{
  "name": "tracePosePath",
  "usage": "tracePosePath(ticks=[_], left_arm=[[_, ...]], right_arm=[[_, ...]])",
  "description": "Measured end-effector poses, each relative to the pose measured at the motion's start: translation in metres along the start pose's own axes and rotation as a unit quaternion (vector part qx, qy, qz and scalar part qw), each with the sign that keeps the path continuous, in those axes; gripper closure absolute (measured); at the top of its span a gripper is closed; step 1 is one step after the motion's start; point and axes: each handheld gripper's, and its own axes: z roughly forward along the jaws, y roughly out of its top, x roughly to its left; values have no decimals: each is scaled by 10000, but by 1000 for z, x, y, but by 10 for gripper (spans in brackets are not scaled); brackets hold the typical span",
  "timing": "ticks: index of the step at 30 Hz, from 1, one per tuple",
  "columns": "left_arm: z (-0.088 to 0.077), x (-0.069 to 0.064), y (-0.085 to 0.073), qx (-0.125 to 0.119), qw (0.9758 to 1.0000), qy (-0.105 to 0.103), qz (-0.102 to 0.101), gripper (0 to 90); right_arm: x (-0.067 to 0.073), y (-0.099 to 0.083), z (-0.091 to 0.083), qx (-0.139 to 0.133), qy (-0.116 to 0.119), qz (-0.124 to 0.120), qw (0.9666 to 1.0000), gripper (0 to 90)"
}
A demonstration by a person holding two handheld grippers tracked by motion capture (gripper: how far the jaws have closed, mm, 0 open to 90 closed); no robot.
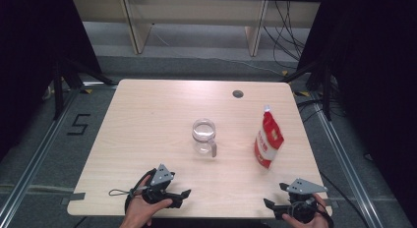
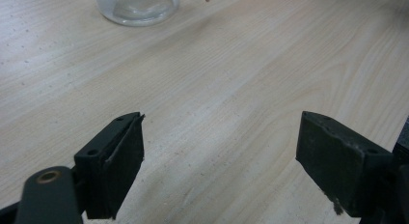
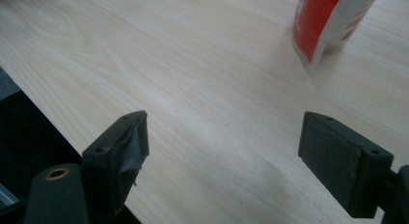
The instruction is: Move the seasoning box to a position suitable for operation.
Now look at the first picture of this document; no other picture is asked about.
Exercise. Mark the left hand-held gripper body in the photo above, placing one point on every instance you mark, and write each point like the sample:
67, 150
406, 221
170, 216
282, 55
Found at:
160, 175

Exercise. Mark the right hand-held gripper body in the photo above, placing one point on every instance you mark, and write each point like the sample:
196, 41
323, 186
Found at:
303, 187

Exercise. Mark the clear glass jar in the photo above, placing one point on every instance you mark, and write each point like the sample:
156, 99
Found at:
204, 146

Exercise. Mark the red and white spout pouch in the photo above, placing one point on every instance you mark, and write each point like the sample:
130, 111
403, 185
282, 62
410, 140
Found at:
267, 139

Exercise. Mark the person's right hand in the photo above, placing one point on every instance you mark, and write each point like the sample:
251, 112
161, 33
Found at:
314, 223

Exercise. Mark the person's left hand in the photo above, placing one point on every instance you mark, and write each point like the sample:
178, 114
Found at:
139, 208

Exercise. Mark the grey tape strip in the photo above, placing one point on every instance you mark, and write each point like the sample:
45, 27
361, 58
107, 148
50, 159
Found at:
73, 198

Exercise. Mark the yellow and black tape piece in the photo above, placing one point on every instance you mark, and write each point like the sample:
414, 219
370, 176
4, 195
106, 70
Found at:
302, 94
87, 91

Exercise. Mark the black metal stand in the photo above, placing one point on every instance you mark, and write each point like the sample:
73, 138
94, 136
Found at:
59, 90
326, 90

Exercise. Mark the black curtain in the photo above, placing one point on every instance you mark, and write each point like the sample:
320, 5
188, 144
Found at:
32, 57
377, 90

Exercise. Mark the light wooden shelf unit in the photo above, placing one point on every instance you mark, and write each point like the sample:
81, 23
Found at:
196, 10

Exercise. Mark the metal floor rail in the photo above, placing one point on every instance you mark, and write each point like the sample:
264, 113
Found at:
344, 162
36, 156

